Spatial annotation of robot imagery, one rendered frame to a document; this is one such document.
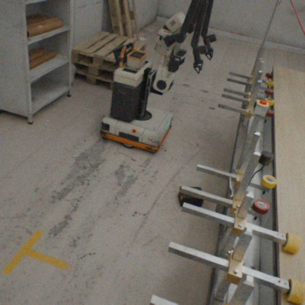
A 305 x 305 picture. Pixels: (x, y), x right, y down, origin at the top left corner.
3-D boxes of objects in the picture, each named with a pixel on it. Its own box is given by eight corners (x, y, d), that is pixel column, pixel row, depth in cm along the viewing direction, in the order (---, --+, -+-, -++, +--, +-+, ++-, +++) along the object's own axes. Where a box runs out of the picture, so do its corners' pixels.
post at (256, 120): (233, 172, 224) (255, 114, 198) (234, 168, 228) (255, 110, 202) (239, 174, 223) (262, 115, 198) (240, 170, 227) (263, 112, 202)
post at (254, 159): (226, 222, 183) (254, 152, 156) (226, 218, 186) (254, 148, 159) (232, 224, 182) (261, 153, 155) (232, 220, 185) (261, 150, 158)
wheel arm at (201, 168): (195, 171, 197) (197, 165, 194) (196, 168, 200) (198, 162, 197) (268, 193, 190) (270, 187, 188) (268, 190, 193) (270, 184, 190)
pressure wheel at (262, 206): (246, 221, 171) (254, 205, 164) (247, 212, 177) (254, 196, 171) (262, 227, 169) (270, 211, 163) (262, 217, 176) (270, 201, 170)
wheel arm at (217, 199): (180, 193, 177) (181, 187, 175) (181, 190, 180) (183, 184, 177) (260, 219, 170) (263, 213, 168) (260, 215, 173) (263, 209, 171)
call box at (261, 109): (252, 115, 198) (257, 103, 194) (252, 110, 204) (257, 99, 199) (264, 118, 197) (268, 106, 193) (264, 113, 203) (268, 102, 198)
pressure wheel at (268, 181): (263, 199, 188) (270, 184, 182) (254, 190, 194) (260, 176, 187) (273, 196, 192) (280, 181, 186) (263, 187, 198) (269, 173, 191)
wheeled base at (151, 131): (98, 137, 356) (99, 117, 342) (120, 114, 408) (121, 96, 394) (156, 155, 346) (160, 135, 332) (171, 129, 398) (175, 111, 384)
